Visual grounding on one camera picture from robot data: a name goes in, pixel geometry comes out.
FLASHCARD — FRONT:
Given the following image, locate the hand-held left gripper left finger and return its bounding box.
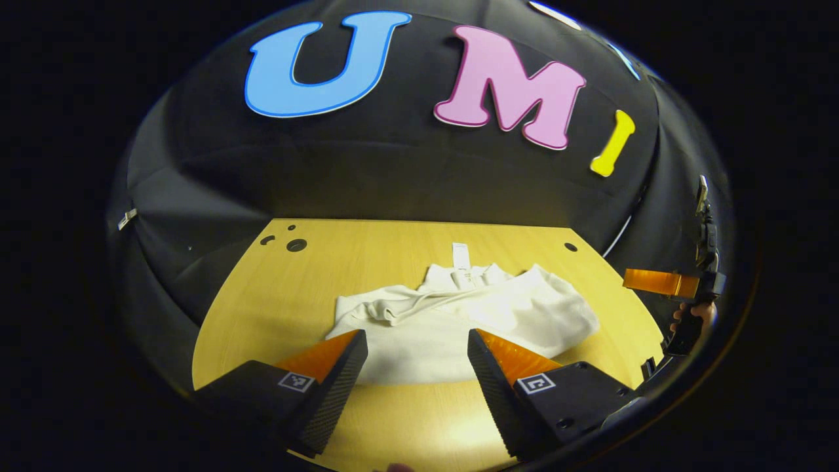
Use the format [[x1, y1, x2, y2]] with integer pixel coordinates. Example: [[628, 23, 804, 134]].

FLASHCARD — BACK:
[[193, 329, 369, 458]]

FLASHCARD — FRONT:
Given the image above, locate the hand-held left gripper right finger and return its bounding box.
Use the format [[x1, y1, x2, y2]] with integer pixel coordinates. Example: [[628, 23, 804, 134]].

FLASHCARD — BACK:
[[467, 329, 640, 462]]

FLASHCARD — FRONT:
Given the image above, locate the white zip sweatshirt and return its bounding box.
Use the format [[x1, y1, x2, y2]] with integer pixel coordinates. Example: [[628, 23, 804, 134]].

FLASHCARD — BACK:
[[326, 243, 600, 385]]

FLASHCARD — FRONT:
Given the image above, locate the black backdrop cloth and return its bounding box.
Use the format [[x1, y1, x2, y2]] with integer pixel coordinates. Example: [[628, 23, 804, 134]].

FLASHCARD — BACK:
[[108, 0, 735, 394]]

